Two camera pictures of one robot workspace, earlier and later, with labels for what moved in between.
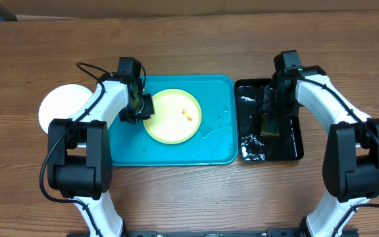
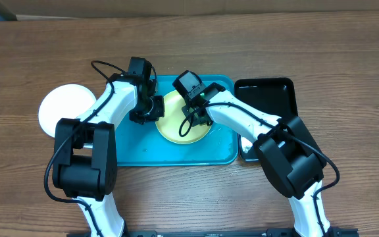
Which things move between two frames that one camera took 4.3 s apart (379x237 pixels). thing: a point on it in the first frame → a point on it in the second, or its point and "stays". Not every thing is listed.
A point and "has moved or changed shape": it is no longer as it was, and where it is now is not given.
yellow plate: (177, 116) has moved or changed shape
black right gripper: (270, 108) → (196, 120)
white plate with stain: (60, 102) stays
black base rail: (285, 232) stays
